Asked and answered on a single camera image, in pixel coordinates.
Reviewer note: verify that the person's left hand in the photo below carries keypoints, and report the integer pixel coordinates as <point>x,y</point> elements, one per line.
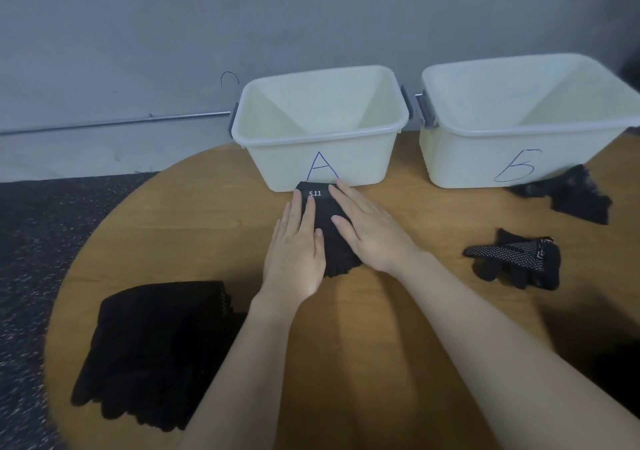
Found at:
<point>290,265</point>

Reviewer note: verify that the person's right hand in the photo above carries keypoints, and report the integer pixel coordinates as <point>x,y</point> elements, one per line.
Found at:
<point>380,240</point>

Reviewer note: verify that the white plastic bin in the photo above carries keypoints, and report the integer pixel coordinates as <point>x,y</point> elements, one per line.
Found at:
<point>460,160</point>
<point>270,165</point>

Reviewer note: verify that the pile of black gloves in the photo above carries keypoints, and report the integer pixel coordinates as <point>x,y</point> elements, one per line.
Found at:
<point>100,400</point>
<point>570,195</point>

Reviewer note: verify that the stack of black gloves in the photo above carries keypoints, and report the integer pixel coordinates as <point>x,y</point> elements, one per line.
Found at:
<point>85,390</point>

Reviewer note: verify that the person's left forearm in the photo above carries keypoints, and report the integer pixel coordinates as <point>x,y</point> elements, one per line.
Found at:
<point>240,385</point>

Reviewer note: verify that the person's right forearm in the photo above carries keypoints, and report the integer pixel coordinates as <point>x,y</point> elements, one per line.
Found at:
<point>510,355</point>

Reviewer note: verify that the grey wall pipe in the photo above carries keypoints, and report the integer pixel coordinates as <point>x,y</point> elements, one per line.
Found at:
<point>100,123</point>

